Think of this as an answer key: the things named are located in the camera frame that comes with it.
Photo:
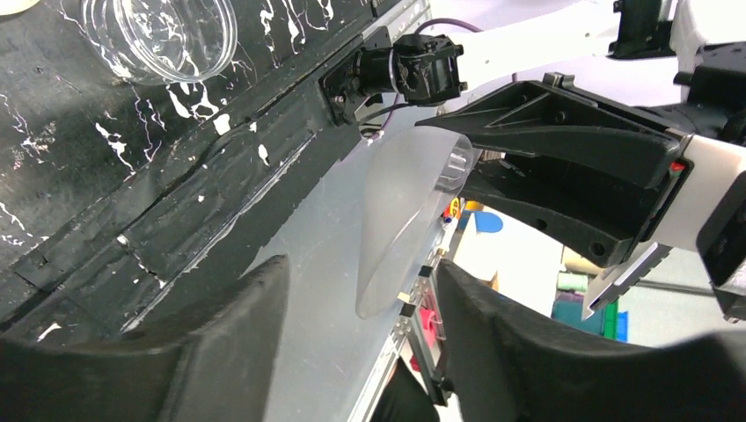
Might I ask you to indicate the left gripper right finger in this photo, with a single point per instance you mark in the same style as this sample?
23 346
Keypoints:
508 362

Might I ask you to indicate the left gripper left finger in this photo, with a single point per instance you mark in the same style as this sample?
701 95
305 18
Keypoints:
211 361

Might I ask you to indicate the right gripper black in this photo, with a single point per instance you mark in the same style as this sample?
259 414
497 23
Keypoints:
602 207

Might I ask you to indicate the translucent plastic scoop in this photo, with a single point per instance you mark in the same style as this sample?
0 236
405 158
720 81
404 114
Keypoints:
411 179

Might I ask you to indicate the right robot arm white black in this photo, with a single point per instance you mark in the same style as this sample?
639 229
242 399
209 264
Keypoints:
627 30

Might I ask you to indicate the clear glass jar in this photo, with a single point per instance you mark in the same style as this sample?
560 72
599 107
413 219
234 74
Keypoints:
156 42

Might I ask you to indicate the aluminium frame rail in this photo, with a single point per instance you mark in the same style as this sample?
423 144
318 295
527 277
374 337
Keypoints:
419 326

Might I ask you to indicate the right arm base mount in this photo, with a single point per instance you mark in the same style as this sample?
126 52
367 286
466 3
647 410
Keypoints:
421 68

